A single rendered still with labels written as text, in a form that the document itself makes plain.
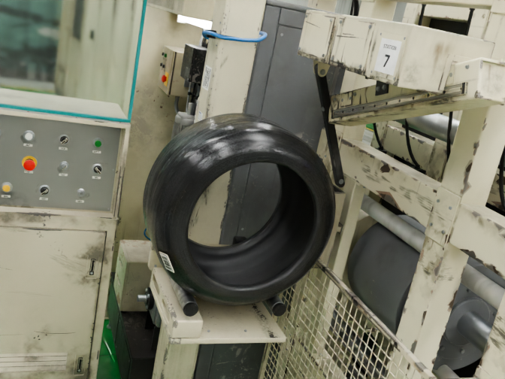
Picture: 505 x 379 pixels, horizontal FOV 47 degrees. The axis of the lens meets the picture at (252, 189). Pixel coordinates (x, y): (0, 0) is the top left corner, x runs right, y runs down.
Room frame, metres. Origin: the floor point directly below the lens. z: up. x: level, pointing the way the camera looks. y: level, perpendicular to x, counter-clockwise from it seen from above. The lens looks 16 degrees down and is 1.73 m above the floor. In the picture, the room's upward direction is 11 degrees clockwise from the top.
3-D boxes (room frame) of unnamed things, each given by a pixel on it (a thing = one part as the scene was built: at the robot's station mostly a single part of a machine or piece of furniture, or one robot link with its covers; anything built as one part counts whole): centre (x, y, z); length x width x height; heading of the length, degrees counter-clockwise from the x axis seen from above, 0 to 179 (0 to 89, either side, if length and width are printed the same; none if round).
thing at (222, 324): (1.73, 0.04, 0.80); 0.37 x 0.36 x 0.02; 112
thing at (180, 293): (1.68, 0.17, 0.90); 0.35 x 0.05 x 0.05; 22
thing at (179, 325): (1.68, 0.17, 0.83); 0.36 x 0.09 x 0.06; 22
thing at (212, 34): (1.96, 0.16, 1.66); 0.19 x 0.19 x 0.06; 22
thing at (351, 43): (1.73, -0.28, 1.71); 0.61 x 0.25 x 0.15; 22
